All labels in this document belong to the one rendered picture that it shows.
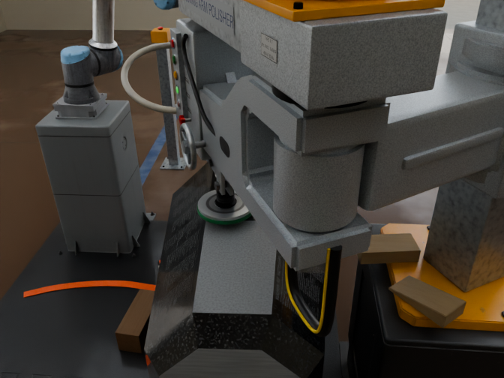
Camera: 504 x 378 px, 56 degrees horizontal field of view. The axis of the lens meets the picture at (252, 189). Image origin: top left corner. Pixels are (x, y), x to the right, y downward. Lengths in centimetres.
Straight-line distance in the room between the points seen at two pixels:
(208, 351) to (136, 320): 102
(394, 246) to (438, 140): 63
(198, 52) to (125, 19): 750
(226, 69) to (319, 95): 76
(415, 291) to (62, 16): 840
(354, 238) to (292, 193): 18
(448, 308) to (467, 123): 57
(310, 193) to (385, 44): 33
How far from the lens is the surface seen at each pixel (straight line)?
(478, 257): 158
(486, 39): 135
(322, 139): 89
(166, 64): 363
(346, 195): 99
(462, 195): 153
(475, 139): 123
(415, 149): 109
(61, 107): 276
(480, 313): 161
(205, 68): 147
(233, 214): 174
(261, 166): 121
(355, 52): 77
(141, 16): 883
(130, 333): 236
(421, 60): 86
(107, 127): 261
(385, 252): 166
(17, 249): 333
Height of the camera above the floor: 183
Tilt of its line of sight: 31 degrees down
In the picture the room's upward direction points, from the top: 1 degrees counter-clockwise
